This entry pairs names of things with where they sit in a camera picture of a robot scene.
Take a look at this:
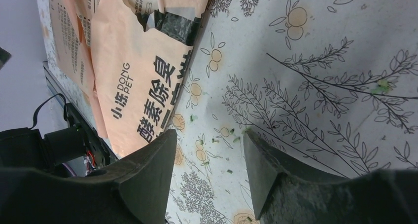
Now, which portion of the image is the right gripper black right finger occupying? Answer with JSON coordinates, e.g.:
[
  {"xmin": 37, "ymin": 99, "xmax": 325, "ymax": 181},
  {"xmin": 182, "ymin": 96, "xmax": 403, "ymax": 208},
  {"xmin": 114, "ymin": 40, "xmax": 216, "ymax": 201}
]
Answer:
[{"xmin": 243, "ymin": 130, "xmax": 418, "ymax": 224}]

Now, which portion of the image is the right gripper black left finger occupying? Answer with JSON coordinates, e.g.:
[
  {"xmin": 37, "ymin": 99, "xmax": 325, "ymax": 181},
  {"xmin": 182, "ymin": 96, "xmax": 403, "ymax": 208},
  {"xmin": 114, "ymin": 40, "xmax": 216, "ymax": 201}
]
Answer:
[{"xmin": 0, "ymin": 129, "xmax": 177, "ymax": 224}]

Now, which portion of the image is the pink cat litter bag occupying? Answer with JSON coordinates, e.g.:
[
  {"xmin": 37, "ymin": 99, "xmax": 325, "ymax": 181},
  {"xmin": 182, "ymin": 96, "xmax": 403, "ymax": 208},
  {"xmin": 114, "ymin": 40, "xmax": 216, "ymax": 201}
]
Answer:
[{"xmin": 50, "ymin": 0, "xmax": 208, "ymax": 157}]

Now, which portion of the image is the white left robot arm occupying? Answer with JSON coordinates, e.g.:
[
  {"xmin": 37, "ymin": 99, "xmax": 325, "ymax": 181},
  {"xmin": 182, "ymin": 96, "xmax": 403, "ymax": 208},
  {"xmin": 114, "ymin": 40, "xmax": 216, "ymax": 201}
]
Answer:
[{"xmin": 0, "ymin": 93, "xmax": 97, "ymax": 173}]

